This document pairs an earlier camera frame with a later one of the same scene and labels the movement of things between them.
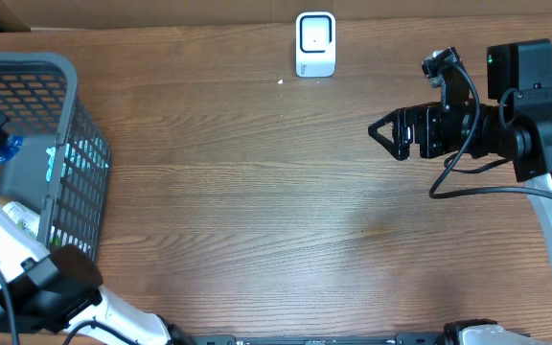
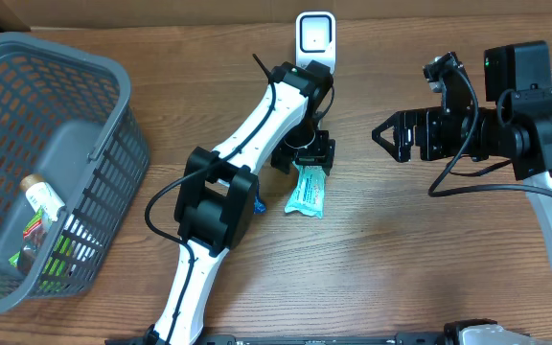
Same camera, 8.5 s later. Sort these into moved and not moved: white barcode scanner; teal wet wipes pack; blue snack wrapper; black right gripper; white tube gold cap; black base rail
Moved: teal wet wipes pack; blue snack wrapper; white tube gold cap
Not moved: black right gripper; black base rail; white barcode scanner
